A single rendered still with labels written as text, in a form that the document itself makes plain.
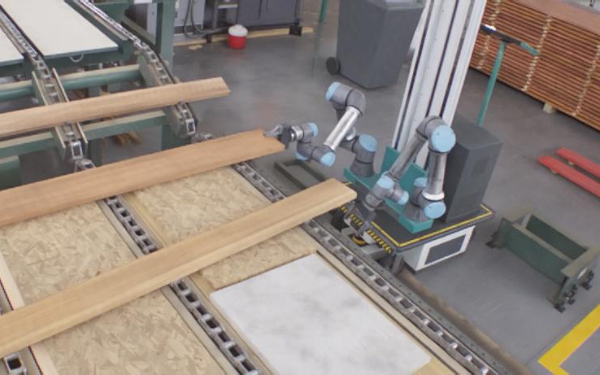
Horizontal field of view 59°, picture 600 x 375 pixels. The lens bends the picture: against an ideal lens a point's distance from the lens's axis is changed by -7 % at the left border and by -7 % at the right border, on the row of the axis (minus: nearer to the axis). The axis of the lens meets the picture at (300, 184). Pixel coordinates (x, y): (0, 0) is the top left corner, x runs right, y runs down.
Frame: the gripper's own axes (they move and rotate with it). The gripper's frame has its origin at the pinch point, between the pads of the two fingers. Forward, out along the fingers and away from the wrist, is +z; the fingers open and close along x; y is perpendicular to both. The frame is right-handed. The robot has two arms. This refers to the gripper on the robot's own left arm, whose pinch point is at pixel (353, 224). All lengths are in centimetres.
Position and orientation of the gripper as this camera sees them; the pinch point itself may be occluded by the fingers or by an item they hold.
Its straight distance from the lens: 299.6
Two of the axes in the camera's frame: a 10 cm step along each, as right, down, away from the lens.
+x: 4.2, 6.3, -6.5
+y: -7.3, -1.9, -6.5
